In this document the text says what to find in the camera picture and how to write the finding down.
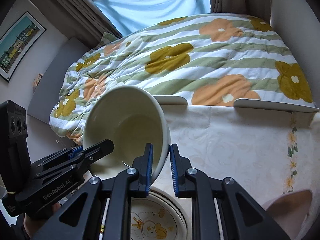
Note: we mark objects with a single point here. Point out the pink handled baking dish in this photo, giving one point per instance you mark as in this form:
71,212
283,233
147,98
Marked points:
290,210

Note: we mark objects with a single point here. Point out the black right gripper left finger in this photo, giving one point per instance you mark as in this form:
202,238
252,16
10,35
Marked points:
101,209

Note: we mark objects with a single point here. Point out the light blue window cloth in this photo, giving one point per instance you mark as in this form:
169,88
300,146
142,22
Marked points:
129,16

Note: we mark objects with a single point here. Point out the cream ceramic bowl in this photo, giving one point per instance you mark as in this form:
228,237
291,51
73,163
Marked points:
130,117

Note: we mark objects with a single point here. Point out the white tray table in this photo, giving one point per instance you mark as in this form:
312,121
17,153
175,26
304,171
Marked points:
244,103

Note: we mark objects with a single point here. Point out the duck pattern plate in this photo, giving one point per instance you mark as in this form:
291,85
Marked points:
158,216

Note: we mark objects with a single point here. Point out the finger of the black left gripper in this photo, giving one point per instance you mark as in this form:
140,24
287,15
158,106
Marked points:
82,152

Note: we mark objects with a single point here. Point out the floral striped quilt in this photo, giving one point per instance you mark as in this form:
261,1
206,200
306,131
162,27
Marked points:
208,59

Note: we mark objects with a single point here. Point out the white floral tablecloth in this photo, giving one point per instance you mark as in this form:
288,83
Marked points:
267,152

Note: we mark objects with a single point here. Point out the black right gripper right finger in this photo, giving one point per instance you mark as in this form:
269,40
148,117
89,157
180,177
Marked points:
221,209

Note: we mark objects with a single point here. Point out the brown curtain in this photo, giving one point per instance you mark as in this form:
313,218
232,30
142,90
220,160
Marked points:
83,20

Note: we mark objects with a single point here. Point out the person's left hand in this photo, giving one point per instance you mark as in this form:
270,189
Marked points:
32,225

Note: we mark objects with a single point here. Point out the framed wall picture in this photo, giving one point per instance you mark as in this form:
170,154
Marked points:
17,41

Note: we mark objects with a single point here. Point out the grey headboard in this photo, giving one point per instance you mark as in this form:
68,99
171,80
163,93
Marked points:
46,94

